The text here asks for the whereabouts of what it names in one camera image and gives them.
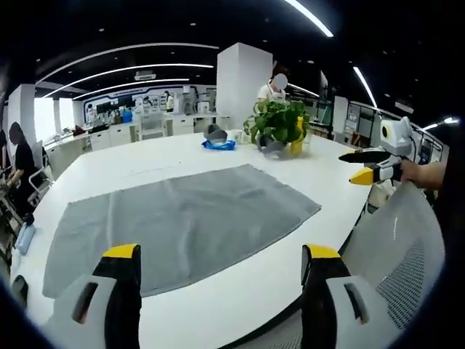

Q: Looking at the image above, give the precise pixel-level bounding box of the grey cloth bundle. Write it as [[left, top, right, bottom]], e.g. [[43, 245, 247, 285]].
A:
[[256, 133, 288, 158]]

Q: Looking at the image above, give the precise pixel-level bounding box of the white mesh office chair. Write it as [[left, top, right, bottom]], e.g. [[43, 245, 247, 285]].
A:
[[254, 180, 447, 349]]

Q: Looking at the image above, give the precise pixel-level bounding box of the person's right hand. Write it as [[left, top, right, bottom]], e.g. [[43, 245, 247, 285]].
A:
[[400, 161, 448, 190]]

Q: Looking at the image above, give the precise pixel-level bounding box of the grey folded cloth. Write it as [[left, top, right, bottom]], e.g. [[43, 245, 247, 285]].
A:
[[203, 124, 228, 143]]

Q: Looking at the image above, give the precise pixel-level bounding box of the blue wipes packet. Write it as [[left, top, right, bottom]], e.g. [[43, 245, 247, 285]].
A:
[[201, 139, 238, 151]]

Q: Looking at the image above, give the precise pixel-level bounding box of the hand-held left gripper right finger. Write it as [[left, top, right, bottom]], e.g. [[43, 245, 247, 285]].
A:
[[300, 244, 405, 349]]

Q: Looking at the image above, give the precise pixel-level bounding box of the white square pillar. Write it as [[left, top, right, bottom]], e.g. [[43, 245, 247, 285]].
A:
[[217, 42, 274, 132]]

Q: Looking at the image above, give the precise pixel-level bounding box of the green potted plant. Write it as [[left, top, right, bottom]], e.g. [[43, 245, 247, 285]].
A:
[[243, 100, 312, 148]]

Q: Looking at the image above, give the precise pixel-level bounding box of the black object at table edge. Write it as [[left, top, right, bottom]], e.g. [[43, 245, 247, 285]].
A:
[[10, 275, 29, 310]]

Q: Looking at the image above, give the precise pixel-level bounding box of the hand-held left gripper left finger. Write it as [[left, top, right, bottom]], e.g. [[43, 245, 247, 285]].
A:
[[42, 244, 142, 349]]

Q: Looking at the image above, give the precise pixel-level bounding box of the light blue box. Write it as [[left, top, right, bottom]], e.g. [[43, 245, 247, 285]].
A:
[[17, 222, 37, 255]]

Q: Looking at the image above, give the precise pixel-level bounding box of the grey towel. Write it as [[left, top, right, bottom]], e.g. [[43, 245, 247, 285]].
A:
[[42, 164, 323, 298]]

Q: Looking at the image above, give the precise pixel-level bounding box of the white table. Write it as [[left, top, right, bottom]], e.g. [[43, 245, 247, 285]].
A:
[[7, 131, 379, 349]]

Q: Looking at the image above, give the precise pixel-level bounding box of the yellow bottle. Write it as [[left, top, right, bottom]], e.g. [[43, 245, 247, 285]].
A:
[[290, 116, 305, 156]]

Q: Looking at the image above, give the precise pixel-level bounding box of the white cabinet counter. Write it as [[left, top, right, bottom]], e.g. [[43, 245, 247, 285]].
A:
[[42, 125, 141, 172]]

